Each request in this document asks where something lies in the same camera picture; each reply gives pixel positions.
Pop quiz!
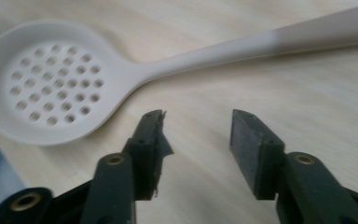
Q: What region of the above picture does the white slotted spoon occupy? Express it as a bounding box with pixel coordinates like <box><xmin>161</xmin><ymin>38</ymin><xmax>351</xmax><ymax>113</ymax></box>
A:
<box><xmin>0</xmin><ymin>1</ymin><xmax>358</xmax><ymax>147</ymax></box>

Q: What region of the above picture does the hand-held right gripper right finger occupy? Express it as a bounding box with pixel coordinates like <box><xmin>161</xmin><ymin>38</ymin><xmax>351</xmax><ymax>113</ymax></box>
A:
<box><xmin>228</xmin><ymin>108</ymin><xmax>358</xmax><ymax>224</ymax></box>

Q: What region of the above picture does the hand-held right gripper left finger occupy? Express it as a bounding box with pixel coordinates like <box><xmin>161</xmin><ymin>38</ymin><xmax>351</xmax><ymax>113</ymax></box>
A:
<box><xmin>79</xmin><ymin>109</ymin><xmax>174</xmax><ymax>224</ymax></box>

